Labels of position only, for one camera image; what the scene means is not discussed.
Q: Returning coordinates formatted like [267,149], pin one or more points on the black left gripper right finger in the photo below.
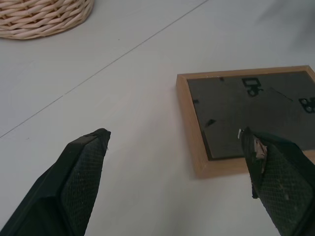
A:
[280,182]

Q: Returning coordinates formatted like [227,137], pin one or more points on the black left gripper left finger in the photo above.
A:
[73,177]

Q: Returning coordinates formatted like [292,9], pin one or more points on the woven wicker basket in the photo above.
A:
[41,17]

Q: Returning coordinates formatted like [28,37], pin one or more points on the wooden picture frame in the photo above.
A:
[229,115]

